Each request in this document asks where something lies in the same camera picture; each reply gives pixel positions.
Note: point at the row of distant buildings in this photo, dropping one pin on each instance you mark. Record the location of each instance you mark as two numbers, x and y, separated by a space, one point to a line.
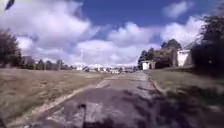
106 70

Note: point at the grey gravel path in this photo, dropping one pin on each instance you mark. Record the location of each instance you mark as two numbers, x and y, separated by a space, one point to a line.
116 96

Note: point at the small white building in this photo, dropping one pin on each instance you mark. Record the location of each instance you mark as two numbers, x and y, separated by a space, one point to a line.
146 65

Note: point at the group of green trees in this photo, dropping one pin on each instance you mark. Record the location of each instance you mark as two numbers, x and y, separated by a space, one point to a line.
165 55

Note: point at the robot's own part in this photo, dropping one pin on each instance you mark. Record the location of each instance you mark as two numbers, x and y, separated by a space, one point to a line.
82 116

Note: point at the shaded grass verge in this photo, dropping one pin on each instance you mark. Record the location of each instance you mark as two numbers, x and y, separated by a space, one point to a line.
173 78

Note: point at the row of distant trees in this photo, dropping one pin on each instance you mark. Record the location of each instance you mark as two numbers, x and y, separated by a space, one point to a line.
46 65

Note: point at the wide dry grass field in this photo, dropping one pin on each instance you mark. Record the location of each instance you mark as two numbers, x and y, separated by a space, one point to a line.
33 87

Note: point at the large dark tree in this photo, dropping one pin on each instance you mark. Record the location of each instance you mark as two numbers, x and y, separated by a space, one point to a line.
210 50

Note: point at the dark leafy tree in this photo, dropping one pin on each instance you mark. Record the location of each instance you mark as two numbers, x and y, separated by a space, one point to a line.
7 50

